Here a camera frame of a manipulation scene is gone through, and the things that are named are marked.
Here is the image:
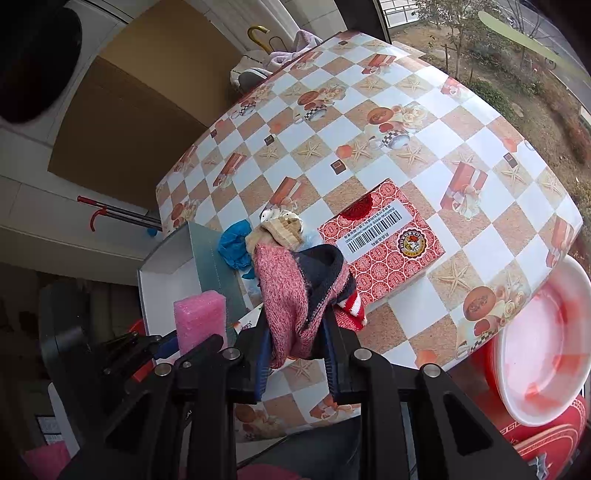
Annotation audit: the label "pink navy knitted sock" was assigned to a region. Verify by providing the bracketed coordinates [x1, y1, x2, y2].
[253, 243, 369, 371]

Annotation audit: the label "floral tissue pack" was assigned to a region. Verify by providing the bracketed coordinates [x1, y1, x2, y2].
[226, 306, 265, 339]

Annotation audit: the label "checkered printed tablecloth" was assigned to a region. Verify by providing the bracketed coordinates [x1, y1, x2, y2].
[156, 30, 584, 445]

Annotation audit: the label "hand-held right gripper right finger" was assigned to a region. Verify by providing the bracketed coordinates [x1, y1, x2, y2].
[322, 318, 536, 480]

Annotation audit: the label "red patterned box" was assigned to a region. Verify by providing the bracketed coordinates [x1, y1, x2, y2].
[317, 178, 447, 306]

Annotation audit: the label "pale pink cloth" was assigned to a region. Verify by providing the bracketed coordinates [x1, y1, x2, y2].
[267, 29, 325, 71]

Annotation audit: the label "grey white shoes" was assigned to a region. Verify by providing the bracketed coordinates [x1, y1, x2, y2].
[229, 54, 274, 92]

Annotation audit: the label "grey cardboard box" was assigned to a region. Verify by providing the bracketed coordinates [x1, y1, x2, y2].
[137, 221, 253, 343]

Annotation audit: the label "person's jeans legs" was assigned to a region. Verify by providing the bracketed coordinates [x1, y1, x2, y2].
[252, 416, 366, 480]

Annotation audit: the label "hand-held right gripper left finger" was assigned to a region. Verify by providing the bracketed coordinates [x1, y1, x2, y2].
[60, 318, 273, 480]

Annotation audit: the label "white plastic basin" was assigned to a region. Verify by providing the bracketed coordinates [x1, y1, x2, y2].
[490, 256, 591, 428]

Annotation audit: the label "yellow umbrella handle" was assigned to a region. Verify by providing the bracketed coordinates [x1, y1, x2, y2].
[247, 26, 271, 52]

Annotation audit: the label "white appliance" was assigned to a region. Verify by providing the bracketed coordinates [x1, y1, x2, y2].
[0, 0, 163, 288]

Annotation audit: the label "pink foam block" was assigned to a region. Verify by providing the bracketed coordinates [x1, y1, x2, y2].
[174, 289, 228, 357]

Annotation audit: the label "brown cardboard sheet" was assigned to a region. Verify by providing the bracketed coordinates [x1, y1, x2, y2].
[48, 16, 242, 212]

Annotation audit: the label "small blue plastic shoe cover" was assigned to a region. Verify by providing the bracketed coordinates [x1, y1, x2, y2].
[217, 220, 256, 281]

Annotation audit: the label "white spotted soft toy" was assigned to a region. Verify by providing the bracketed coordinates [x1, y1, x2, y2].
[259, 207, 304, 232]

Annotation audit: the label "beige sock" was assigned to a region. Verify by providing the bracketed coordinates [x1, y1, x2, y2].
[245, 219, 306, 256]

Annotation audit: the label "person's pink top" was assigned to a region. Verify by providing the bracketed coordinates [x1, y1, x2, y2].
[22, 440, 298, 480]

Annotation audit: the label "red plastic stool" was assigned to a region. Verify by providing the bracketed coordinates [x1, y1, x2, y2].
[126, 318, 149, 385]

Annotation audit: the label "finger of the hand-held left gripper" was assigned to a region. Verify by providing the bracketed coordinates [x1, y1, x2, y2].
[177, 334, 226, 371]
[99, 329, 179, 371]

